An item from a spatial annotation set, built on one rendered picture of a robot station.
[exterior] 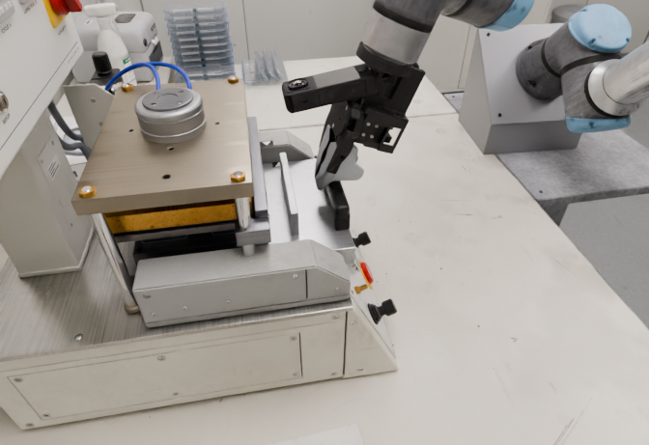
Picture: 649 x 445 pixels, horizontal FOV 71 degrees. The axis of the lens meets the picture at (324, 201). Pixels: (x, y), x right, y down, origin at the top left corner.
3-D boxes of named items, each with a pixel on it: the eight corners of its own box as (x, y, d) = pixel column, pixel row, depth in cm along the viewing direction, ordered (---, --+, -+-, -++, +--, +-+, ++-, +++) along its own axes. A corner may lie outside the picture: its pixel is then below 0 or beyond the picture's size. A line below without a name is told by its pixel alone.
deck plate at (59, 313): (-44, 369, 51) (-49, 364, 50) (47, 186, 78) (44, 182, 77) (352, 310, 57) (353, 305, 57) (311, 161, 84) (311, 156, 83)
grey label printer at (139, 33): (74, 86, 140) (54, 30, 129) (95, 61, 155) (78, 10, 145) (155, 83, 141) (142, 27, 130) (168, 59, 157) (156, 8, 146)
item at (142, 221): (108, 244, 53) (81, 178, 47) (136, 146, 70) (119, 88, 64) (256, 227, 55) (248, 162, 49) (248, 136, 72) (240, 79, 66)
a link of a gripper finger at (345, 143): (338, 180, 60) (363, 123, 56) (327, 178, 60) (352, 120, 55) (331, 160, 64) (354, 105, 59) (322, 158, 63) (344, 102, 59)
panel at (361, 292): (395, 358, 71) (350, 294, 59) (352, 231, 94) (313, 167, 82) (407, 353, 70) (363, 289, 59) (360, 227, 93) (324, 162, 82)
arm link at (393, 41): (382, 18, 49) (364, -2, 55) (366, 59, 51) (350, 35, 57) (440, 39, 51) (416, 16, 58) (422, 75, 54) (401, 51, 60)
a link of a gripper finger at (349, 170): (352, 207, 65) (378, 153, 60) (314, 200, 63) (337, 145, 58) (348, 193, 68) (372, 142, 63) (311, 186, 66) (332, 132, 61)
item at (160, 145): (38, 271, 49) (-18, 175, 41) (98, 131, 73) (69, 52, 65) (260, 244, 53) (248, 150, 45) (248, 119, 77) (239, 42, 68)
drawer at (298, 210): (129, 296, 58) (111, 254, 53) (150, 193, 75) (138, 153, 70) (354, 266, 62) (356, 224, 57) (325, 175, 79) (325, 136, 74)
